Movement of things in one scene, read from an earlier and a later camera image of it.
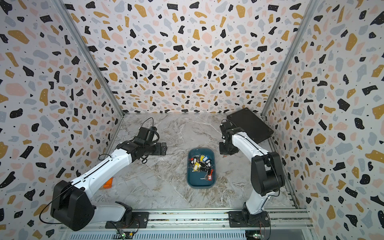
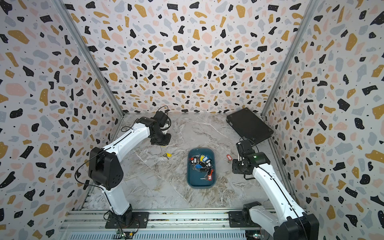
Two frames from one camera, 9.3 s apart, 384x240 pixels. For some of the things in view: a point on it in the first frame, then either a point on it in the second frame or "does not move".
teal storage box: [194, 179] does not move
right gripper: [223, 152] to [234, 167]
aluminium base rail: [293, 224] does not move
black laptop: [253, 125] does not move
